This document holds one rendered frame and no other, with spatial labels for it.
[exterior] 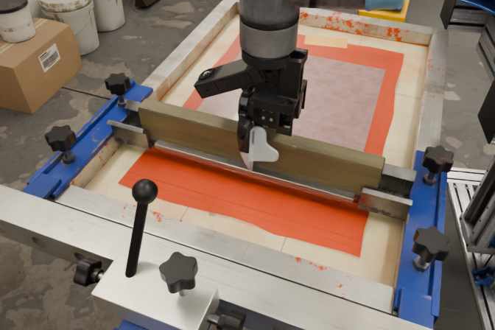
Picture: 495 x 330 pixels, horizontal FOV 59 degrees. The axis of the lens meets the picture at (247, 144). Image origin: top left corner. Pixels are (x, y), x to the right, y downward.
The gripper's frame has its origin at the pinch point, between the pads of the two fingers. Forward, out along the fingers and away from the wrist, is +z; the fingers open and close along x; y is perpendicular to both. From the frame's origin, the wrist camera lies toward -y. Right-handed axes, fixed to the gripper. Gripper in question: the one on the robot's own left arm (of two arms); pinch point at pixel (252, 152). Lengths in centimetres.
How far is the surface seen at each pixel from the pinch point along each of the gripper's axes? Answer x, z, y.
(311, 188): -2.7, 1.6, 11.0
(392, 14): 71, 6, 15
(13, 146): 61, 101, -150
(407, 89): 35.8, 5.5, 22.6
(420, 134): 17.1, 2.0, 25.8
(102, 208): -17.4, 2.1, -17.7
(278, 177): -2.4, 1.5, 5.5
